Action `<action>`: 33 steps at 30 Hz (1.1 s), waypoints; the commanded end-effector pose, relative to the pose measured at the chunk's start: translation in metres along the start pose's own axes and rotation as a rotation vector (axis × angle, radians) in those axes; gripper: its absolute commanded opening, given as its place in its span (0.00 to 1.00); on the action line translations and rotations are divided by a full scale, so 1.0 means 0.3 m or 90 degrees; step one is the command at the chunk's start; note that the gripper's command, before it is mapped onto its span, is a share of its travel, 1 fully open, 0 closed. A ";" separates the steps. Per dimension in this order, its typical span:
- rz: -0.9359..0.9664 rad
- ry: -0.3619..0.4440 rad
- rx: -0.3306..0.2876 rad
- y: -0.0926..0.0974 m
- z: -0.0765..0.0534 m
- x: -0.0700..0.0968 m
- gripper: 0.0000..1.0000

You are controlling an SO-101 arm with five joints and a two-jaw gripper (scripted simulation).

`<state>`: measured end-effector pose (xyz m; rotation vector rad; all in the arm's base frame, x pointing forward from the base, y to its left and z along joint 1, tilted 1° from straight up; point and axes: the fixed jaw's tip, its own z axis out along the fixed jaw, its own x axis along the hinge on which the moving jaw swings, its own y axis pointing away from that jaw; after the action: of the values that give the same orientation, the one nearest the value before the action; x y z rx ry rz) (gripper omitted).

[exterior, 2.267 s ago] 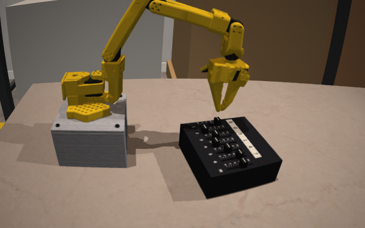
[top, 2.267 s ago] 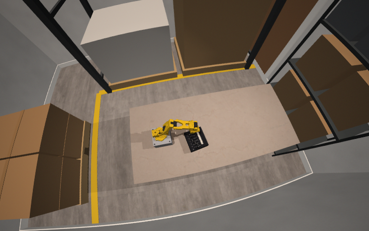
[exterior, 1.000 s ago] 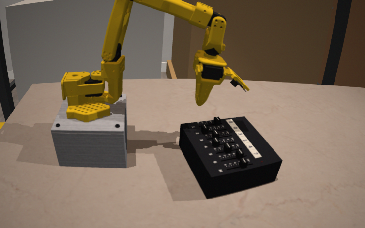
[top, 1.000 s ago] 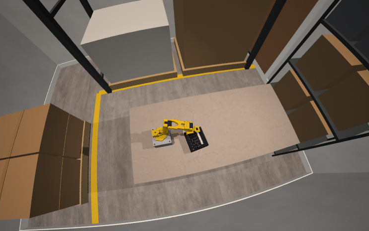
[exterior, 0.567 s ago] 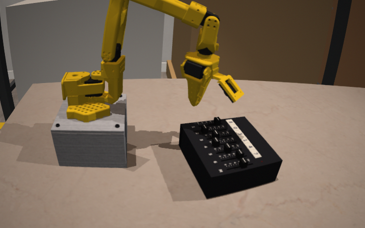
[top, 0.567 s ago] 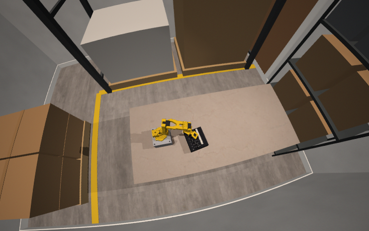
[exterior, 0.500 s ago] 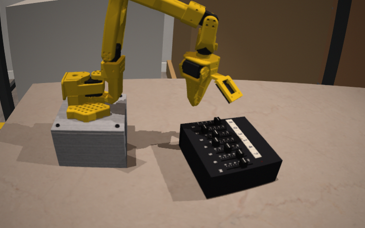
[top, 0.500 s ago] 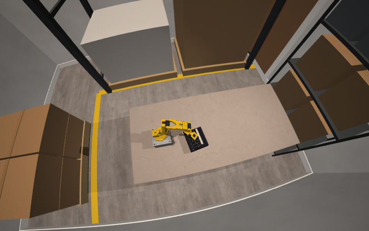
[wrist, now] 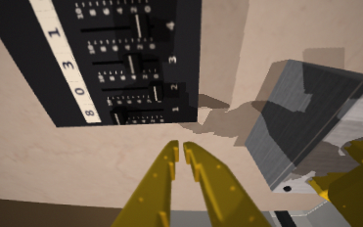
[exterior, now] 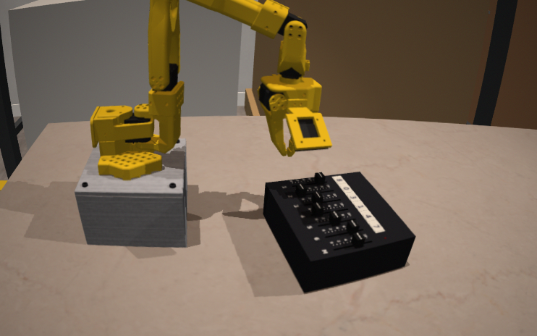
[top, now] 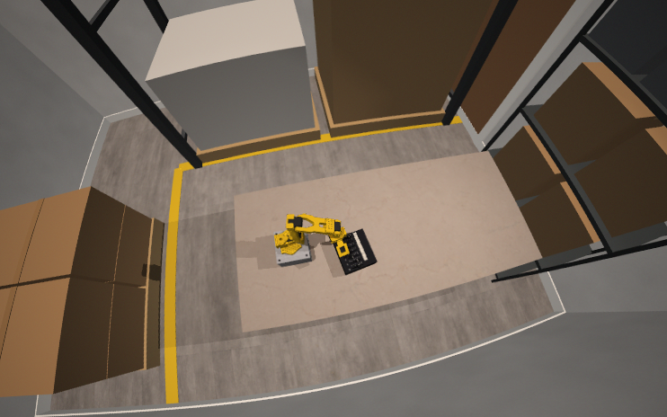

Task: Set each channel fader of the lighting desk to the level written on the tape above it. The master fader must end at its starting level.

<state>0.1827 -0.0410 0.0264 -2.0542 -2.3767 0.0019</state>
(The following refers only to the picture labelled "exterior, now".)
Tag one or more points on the black lighting desk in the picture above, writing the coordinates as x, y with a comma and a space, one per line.
319, 245

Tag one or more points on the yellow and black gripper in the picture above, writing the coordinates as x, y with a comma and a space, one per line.
301, 99

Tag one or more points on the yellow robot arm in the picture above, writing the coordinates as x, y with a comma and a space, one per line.
116, 127

